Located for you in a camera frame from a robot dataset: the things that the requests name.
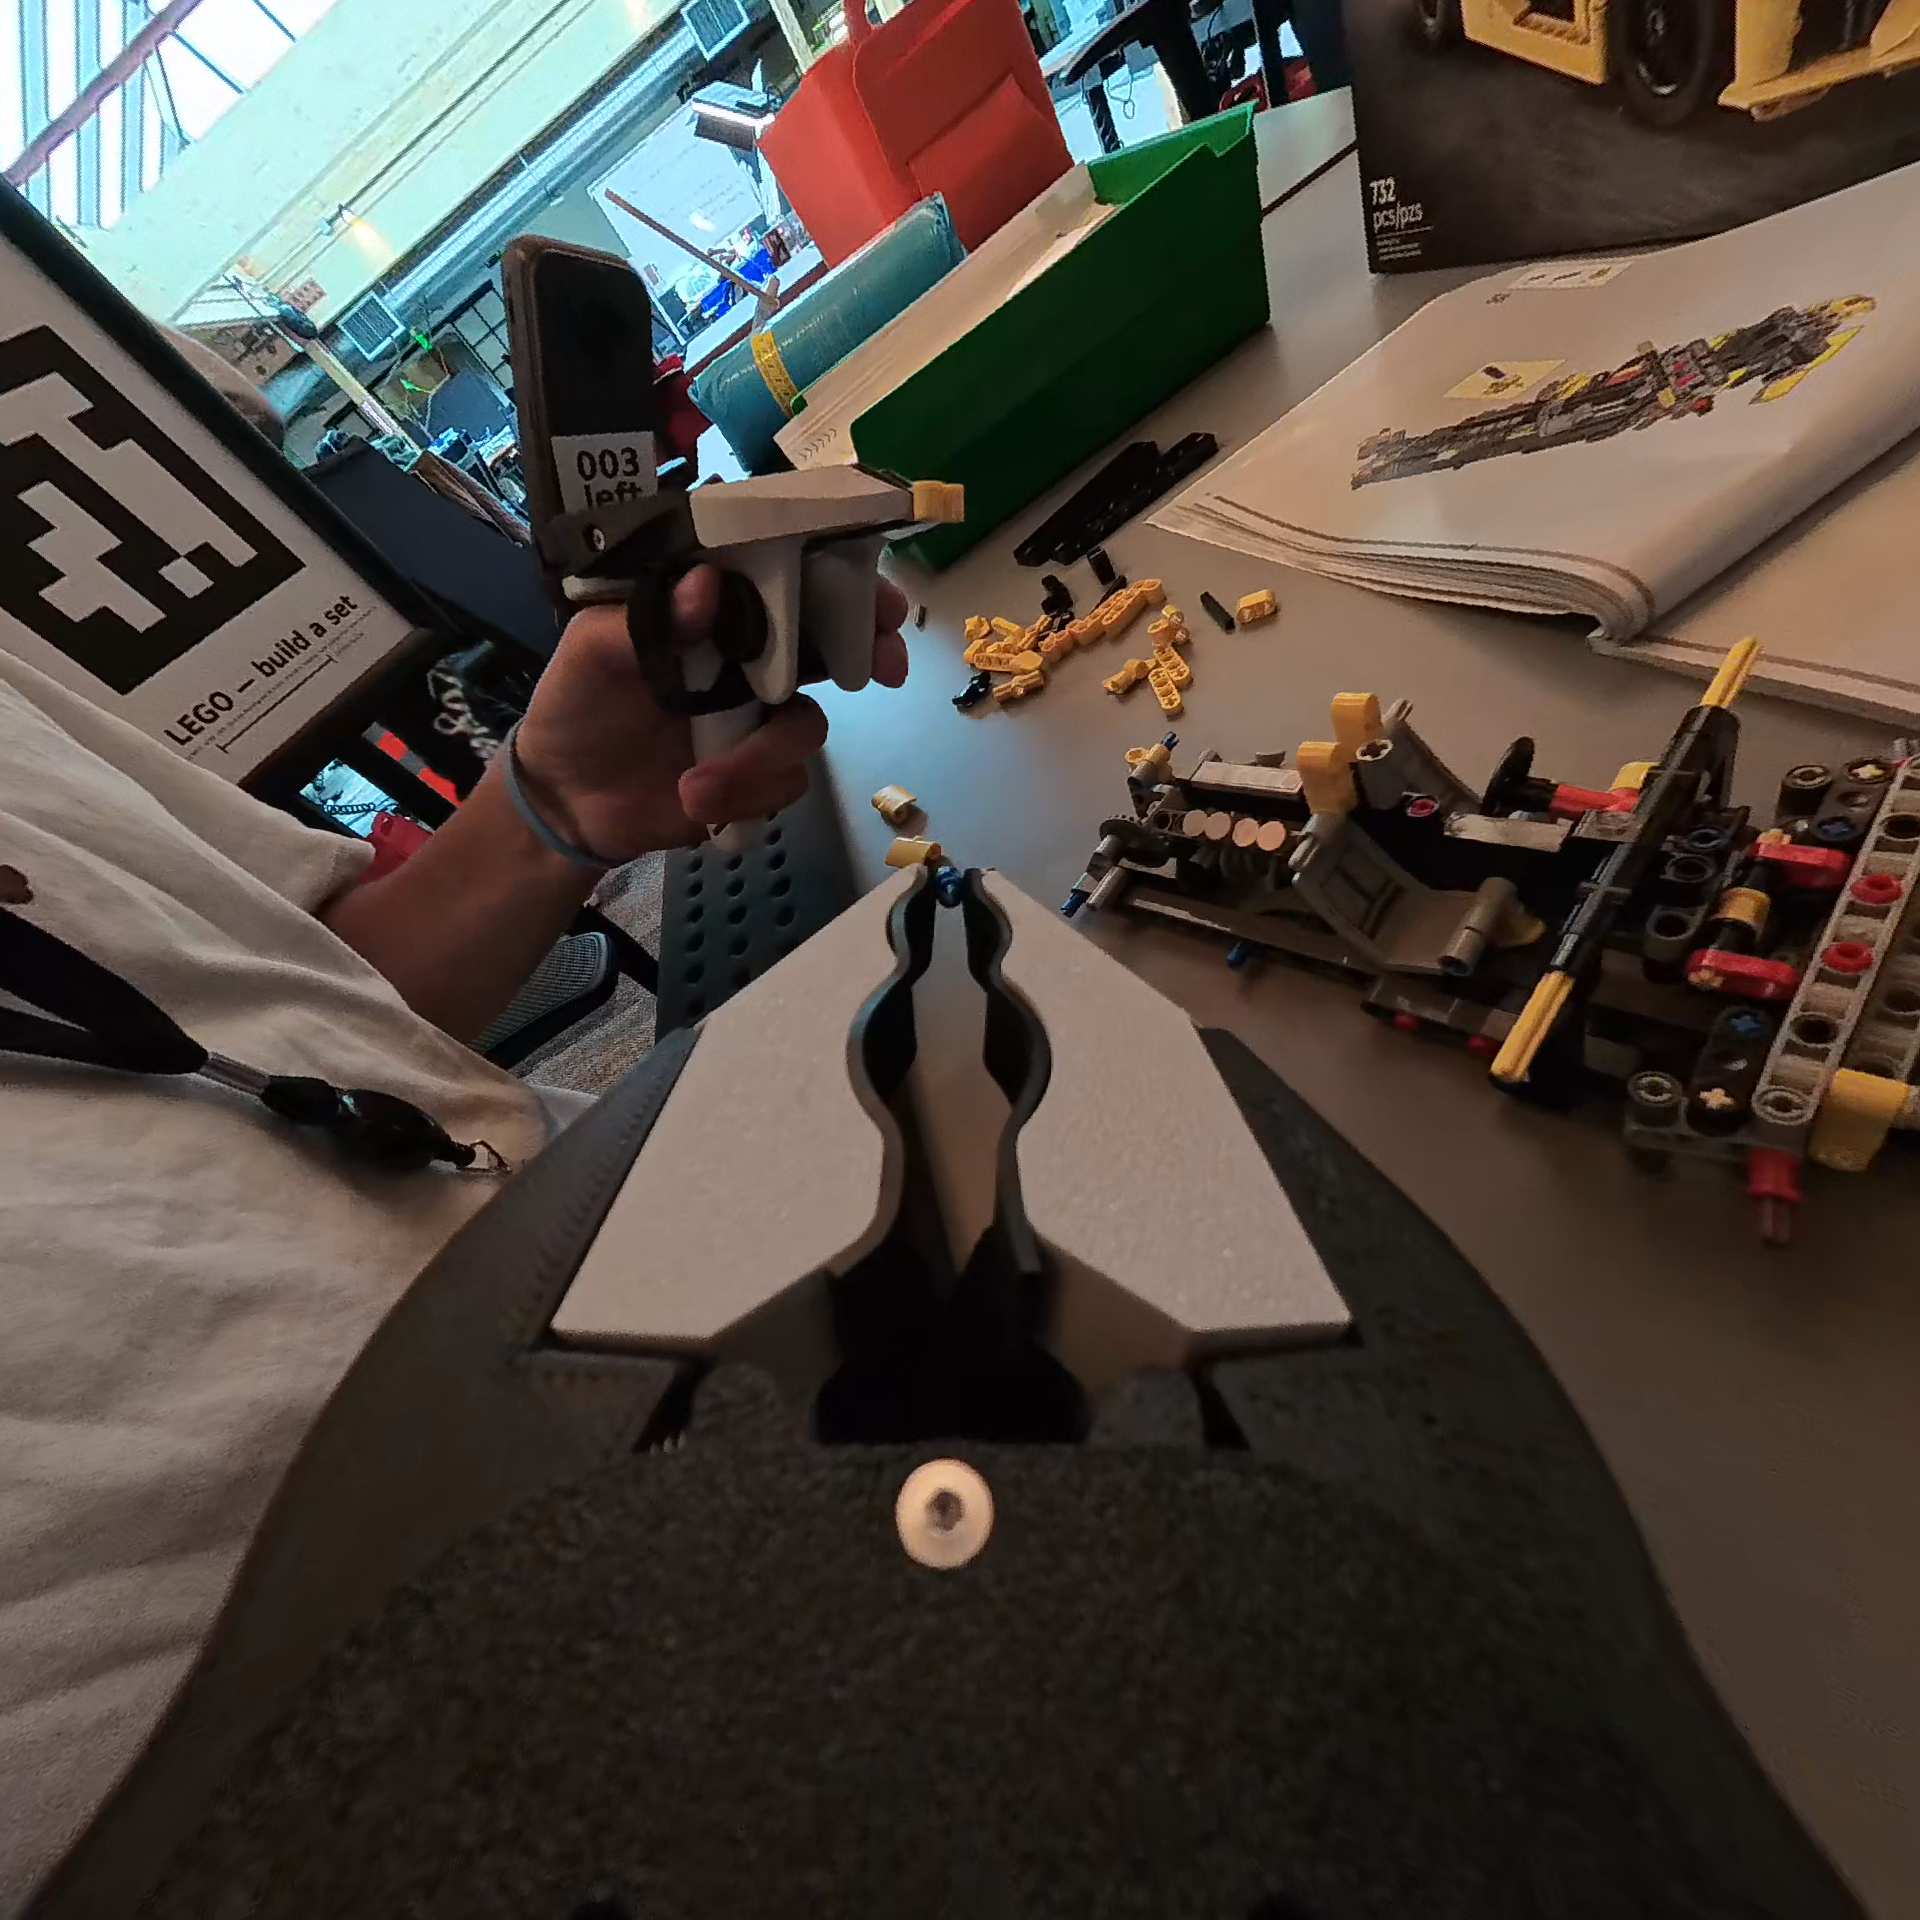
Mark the small yellow lego piece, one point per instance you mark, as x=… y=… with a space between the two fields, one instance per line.
x=938 y=503

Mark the black mesh chair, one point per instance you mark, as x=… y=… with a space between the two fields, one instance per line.
x=545 y=997

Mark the pile of yellow lego pieces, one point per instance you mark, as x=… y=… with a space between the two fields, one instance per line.
x=1080 y=646

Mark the person's white shirt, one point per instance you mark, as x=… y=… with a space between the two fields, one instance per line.
x=180 y=1278

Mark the grey perforated chair back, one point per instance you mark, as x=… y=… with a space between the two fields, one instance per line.
x=750 y=918

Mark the blue wristband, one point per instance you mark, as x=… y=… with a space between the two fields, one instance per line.
x=539 y=821

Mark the green plastic bin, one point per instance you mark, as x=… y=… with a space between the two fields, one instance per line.
x=1080 y=344

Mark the person's left hand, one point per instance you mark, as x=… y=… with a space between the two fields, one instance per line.
x=602 y=735

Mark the partly built lego car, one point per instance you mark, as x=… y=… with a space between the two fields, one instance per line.
x=1575 y=902

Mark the tan round lego piece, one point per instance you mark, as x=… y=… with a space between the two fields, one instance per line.
x=912 y=853
x=899 y=808

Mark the framed sign with black-white tag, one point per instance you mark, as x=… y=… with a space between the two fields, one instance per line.
x=132 y=511

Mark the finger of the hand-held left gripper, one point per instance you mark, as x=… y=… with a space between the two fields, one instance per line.
x=780 y=511

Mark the red plastic bin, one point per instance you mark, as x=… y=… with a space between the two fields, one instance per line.
x=930 y=105

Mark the person's left forearm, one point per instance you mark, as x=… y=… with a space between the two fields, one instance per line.
x=434 y=918

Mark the teal rolled mat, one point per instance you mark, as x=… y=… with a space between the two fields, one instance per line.
x=839 y=315

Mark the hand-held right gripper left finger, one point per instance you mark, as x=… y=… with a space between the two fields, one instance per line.
x=750 y=1184

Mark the black lego beams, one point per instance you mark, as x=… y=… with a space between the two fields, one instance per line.
x=1116 y=495

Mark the black lego set box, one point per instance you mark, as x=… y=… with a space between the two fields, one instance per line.
x=1620 y=136

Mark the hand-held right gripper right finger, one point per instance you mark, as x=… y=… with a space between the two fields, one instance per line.
x=1152 y=1184

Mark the open lego instruction booklet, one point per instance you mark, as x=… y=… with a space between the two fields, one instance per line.
x=1620 y=450

